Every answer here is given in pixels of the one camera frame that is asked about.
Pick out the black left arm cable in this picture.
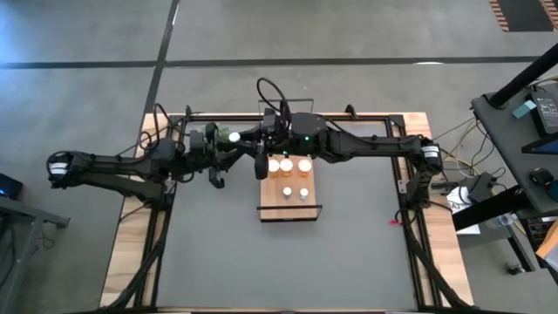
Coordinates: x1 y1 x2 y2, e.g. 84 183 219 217
138 103 193 152

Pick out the dark rug striped border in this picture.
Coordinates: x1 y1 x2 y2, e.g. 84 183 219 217
487 0 558 33

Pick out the orange cardboard box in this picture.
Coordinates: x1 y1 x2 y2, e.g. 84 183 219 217
534 217 558 274

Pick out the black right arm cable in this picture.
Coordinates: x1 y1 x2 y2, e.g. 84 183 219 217
255 77 292 132

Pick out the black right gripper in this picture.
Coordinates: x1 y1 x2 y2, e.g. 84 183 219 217
238 126 291 181

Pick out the wooden tray board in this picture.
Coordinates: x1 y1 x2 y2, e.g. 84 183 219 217
256 99 324 223

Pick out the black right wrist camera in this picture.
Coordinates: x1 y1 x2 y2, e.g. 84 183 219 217
261 107 281 133

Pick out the black desk leg bar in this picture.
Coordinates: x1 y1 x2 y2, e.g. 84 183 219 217
451 185 540 232

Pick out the clear plastic water bottle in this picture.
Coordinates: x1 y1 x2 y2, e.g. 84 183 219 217
484 212 521 231

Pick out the white paper sheet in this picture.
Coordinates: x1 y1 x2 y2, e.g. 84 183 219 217
446 186 482 236

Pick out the grey side desk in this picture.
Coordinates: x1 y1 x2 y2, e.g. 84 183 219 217
469 80 558 215

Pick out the black device blue screen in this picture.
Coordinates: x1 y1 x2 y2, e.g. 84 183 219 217
0 173 25 201

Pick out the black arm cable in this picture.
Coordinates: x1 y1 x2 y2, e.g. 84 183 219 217
255 77 292 132
138 103 193 152

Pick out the black aluminium rig frame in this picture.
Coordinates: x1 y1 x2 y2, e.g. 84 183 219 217
102 103 470 314

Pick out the green succulent in white pot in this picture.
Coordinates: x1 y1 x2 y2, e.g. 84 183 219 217
204 123 235 145

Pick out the black power box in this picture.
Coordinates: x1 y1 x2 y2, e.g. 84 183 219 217
466 172 498 202

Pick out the teal box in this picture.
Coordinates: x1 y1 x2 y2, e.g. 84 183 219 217
511 99 538 120

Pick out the black computer mouse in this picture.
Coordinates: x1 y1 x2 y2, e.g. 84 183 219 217
528 167 555 188

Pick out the black tablet blue screen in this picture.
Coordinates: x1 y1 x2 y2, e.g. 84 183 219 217
521 137 558 156

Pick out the grey side table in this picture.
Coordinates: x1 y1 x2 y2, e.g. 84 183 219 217
0 195 71 314

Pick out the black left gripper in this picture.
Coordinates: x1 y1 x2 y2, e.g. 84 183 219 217
187 129 244 189

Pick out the black pole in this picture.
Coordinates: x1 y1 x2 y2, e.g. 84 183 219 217
487 42 558 109

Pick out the grey floor cable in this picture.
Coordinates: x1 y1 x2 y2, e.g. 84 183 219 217
432 116 476 141

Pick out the black power adapter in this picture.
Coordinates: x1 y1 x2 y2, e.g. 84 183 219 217
529 89 558 137

